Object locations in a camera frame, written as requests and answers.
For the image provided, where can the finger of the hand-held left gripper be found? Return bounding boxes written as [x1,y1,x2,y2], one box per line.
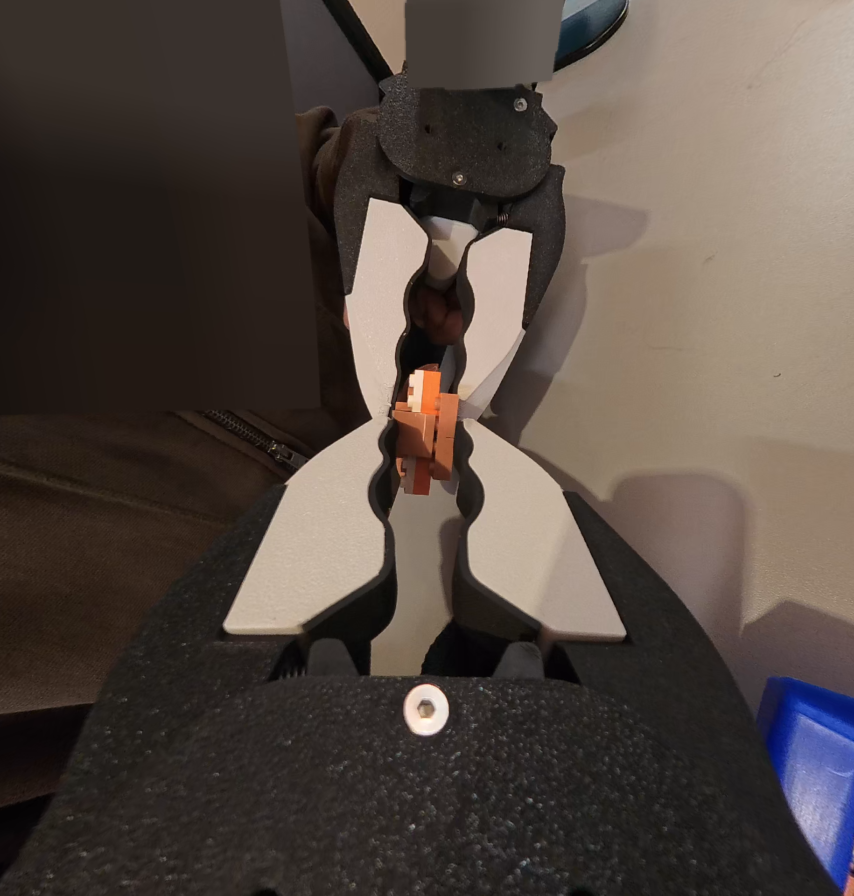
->
[343,196,429,424]
[441,227,536,422]

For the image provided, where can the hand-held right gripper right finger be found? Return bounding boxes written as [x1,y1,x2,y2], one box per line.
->
[451,416,627,641]

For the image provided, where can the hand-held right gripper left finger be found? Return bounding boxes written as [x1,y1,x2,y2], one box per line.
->
[223,418,400,641]

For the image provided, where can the brown lego assembly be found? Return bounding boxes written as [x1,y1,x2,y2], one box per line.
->
[392,365,463,498]

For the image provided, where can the blue plastic bin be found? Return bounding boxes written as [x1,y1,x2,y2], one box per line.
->
[756,675,854,890]

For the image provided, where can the person's left forearm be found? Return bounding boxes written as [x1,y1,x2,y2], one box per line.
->
[301,105,347,242]

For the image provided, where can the person's left hand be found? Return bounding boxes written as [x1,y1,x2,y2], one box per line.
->
[407,276,470,345]

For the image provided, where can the black framed grey panel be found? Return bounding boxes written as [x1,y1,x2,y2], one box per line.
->
[280,0,394,106]

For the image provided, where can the dark blue round object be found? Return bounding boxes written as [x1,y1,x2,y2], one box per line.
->
[553,0,631,71]

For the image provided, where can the person's brown jacket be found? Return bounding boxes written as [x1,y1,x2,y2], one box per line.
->
[0,409,372,813]

